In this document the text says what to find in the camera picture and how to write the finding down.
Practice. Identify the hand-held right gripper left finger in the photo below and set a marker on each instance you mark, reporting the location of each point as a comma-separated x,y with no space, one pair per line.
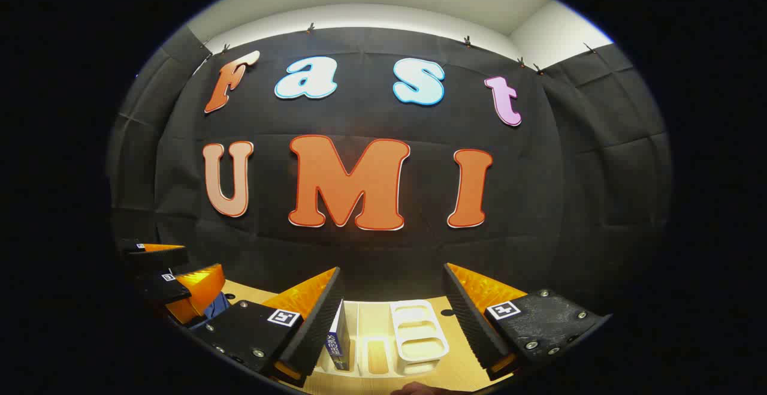
314,335

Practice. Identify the black backdrop cloth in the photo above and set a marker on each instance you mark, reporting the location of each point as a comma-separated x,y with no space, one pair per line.
383,119

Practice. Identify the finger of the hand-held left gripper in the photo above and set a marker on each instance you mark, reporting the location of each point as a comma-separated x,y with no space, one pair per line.
156,258
165,287

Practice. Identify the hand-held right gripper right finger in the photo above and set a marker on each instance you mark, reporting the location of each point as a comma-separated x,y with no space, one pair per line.
473,329

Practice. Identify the blue schoolbag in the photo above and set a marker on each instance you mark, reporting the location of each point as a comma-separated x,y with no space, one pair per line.
216,310

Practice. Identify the night picture cover book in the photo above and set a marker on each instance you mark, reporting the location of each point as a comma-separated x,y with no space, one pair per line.
338,341

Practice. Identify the white bookshelf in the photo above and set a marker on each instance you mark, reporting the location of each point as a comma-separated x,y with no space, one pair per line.
419,332

